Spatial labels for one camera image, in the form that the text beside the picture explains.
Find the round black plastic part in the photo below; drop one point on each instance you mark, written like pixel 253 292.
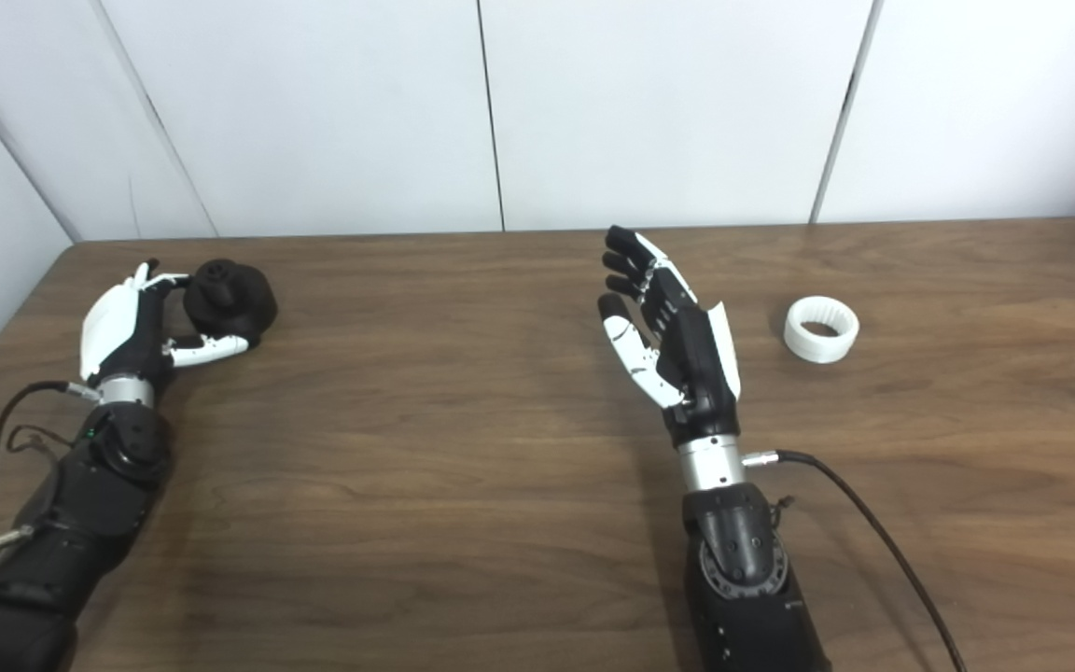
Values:
pixel 239 303

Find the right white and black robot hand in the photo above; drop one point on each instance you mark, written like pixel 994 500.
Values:
pixel 696 364

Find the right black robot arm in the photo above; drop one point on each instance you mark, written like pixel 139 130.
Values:
pixel 752 579

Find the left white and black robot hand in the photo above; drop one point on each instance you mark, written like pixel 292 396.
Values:
pixel 113 327

